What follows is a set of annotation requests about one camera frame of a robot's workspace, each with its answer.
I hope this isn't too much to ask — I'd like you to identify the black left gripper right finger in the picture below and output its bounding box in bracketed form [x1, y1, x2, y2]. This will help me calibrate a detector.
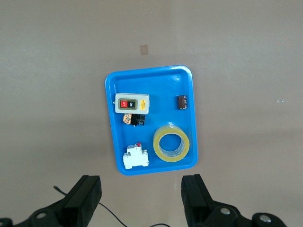
[181, 174, 287, 227]

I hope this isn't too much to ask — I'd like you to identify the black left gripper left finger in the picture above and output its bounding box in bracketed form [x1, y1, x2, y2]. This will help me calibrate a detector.
[23, 175, 102, 227]

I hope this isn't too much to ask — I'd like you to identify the yellowish clear tape roll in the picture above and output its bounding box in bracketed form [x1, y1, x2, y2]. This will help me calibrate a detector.
[153, 125, 191, 163]

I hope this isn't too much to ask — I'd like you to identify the white circuit breaker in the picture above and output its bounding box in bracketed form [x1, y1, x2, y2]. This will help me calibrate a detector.
[123, 141, 150, 170]

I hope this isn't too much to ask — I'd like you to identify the black push button orange base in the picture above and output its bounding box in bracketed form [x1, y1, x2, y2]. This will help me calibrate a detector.
[122, 113, 146, 127]

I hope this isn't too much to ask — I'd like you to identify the small brown relay block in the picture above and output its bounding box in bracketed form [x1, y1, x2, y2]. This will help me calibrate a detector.
[176, 94, 189, 110]

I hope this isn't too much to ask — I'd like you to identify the blue plastic tray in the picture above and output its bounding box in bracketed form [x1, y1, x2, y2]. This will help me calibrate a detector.
[105, 65, 198, 176]

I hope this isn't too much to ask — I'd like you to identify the thin black cable tail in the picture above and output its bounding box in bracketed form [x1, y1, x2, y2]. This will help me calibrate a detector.
[53, 185, 171, 227]

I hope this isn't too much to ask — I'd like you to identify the grey on-off switch box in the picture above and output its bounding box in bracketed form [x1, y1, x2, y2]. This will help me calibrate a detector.
[115, 93, 150, 115]

